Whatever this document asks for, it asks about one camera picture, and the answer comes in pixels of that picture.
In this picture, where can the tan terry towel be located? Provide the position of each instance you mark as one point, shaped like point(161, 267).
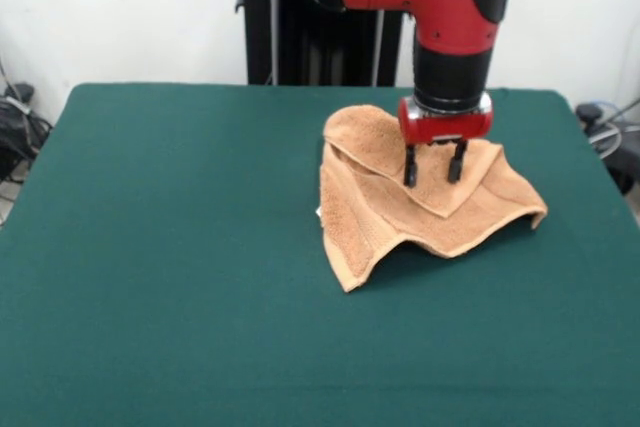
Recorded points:
point(380, 207)

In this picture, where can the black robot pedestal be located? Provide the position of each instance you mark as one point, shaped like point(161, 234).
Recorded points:
point(300, 47)

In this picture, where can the dark green table cloth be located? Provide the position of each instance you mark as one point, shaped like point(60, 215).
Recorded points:
point(150, 247)

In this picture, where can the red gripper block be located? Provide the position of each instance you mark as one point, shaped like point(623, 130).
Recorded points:
point(450, 127)

